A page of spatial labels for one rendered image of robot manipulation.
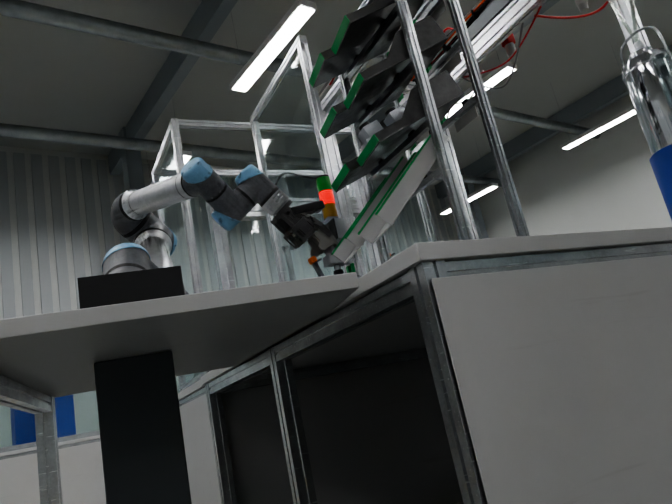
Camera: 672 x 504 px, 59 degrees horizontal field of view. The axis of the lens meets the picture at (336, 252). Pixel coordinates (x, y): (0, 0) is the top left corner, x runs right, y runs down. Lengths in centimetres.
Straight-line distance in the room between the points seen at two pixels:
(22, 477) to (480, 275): 570
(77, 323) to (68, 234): 925
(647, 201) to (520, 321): 1180
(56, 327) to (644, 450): 98
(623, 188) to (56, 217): 1036
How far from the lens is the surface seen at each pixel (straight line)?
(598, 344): 115
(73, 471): 646
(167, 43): 724
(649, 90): 190
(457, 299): 97
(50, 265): 1001
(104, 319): 99
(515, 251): 107
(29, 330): 100
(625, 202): 1298
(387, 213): 129
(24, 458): 639
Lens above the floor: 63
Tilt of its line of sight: 15 degrees up
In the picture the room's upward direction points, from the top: 12 degrees counter-clockwise
